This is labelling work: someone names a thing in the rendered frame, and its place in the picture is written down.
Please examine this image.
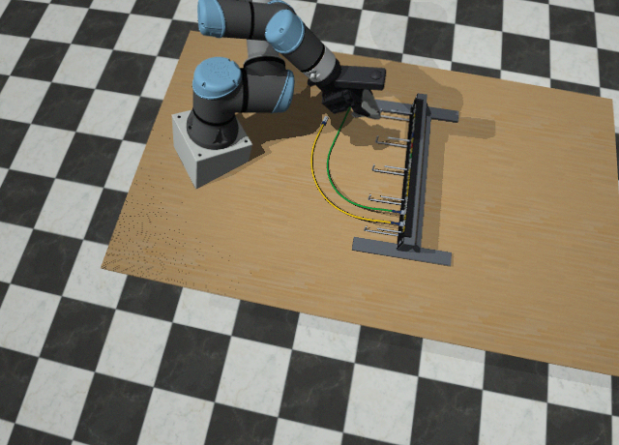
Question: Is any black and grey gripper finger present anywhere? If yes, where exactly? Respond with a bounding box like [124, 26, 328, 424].
[351, 99, 380, 120]
[362, 89, 380, 115]

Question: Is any grey port rack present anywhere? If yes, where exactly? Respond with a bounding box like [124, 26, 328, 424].
[352, 93, 458, 266]

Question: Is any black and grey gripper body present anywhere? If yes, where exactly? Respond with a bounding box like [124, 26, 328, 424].
[307, 58, 364, 114]

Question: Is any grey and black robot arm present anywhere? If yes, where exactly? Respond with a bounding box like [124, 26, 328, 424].
[187, 0, 386, 150]

